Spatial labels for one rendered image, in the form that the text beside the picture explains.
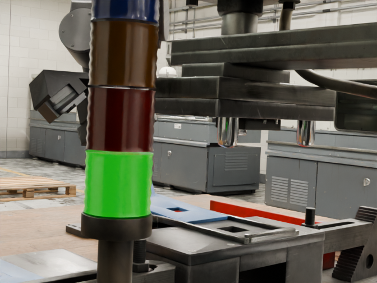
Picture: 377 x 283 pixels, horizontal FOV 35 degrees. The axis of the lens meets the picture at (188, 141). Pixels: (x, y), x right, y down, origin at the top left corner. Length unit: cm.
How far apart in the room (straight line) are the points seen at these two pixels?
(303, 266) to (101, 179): 37
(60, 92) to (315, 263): 36
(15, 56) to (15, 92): 69
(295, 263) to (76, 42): 36
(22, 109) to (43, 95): 1148
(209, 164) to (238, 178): 55
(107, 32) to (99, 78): 2
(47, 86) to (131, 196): 43
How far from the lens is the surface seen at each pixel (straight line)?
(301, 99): 61
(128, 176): 32
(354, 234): 78
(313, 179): 630
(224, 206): 98
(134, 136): 32
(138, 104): 32
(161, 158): 826
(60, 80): 75
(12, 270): 69
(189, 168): 777
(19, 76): 1220
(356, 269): 81
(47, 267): 72
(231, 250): 56
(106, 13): 32
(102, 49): 32
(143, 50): 32
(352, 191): 602
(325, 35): 50
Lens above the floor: 111
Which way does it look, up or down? 3 degrees down
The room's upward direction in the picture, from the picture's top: 3 degrees clockwise
